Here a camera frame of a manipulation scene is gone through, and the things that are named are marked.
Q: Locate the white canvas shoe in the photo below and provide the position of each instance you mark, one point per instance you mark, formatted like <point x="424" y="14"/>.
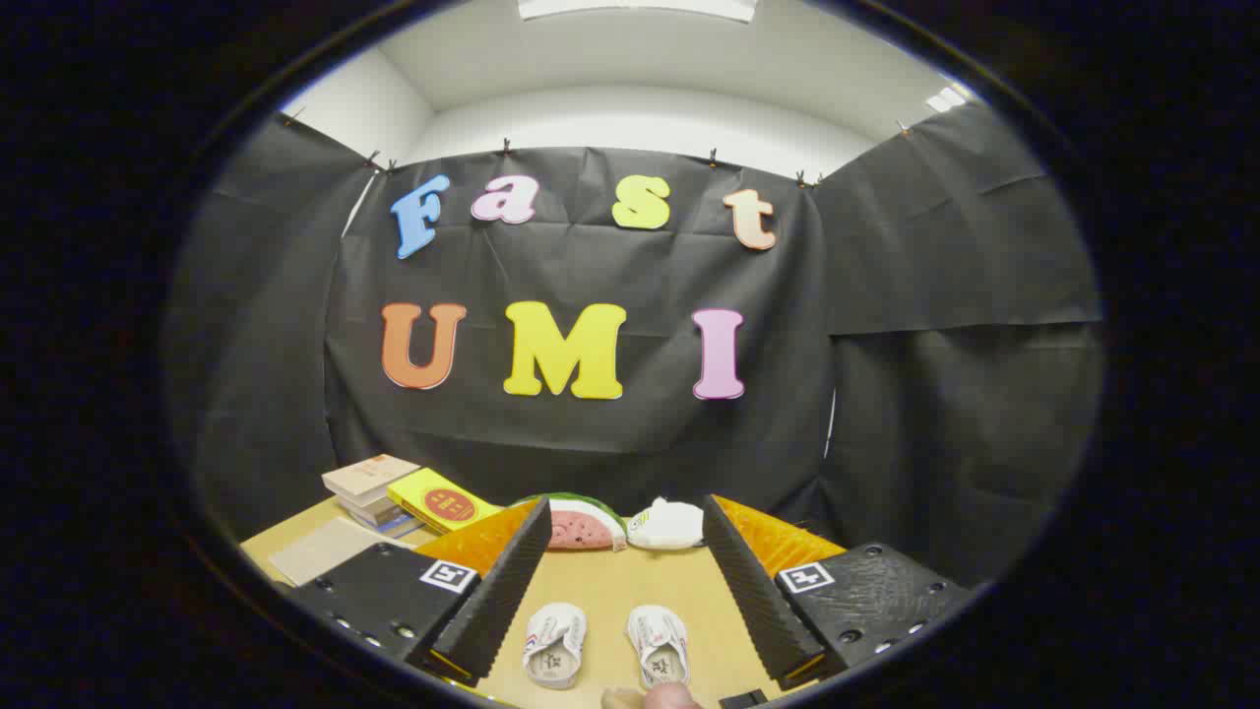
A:
<point x="553" y="645"/>
<point x="660" y="640"/>

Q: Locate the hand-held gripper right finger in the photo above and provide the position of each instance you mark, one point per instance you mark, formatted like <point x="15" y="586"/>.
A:
<point x="748" y="591"/>

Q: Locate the cream fabric storage box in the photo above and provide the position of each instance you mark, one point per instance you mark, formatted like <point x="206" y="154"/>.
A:
<point x="330" y="551"/>

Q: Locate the blue book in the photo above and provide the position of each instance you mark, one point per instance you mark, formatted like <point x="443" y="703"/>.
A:
<point x="399" y="527"/>

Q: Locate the ceiling light panel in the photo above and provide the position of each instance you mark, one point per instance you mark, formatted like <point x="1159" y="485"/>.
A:
<point x="947" y="98"/>
<point x="640" y="8"/>

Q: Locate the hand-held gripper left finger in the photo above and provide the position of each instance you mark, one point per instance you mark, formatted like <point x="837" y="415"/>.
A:
<point x="502" y="591"/>

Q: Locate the white plush toy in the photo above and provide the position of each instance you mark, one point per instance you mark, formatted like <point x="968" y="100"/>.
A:
<point x="667" y="527"/>

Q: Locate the yellow book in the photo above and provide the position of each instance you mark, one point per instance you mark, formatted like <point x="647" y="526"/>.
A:
<point x="443" y="502"/>

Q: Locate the watermelon slice plush toy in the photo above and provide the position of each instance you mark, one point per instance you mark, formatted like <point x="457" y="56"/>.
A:
<point x="581" y="530"/>

